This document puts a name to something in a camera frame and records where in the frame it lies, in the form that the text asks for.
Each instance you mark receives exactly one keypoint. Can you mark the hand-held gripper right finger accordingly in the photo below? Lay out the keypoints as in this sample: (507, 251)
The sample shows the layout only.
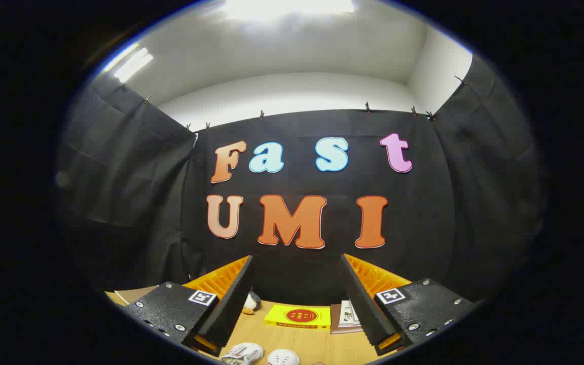
(360, 304)

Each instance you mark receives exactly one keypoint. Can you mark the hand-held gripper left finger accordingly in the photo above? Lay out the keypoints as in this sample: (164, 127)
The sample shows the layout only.
(231, 304)

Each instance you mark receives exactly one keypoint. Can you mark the white canvas shoe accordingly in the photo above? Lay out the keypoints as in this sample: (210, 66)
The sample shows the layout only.
(244, 353)
(283, 358)

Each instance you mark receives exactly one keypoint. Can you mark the beige fabric storage box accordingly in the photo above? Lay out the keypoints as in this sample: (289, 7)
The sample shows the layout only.
(135, 295)

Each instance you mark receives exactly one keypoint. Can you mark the white illustrated cover book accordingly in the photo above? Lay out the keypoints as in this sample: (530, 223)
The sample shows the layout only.
(348, 313)

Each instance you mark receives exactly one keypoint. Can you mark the plush penguin toy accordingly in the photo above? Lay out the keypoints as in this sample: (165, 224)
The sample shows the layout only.
(252, 302)

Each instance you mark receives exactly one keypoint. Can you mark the yellow book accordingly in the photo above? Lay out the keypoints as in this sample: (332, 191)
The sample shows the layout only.
(297, 317)

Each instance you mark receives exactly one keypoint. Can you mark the black backdrop cloth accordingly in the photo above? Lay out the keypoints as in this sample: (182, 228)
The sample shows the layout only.
(424, 213)

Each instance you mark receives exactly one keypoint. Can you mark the fluorescent tube light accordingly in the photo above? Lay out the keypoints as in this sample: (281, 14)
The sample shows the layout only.
(132, 63)

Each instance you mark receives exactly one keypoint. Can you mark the ceiling light panel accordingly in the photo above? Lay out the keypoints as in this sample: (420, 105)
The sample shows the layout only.
(289, 7)

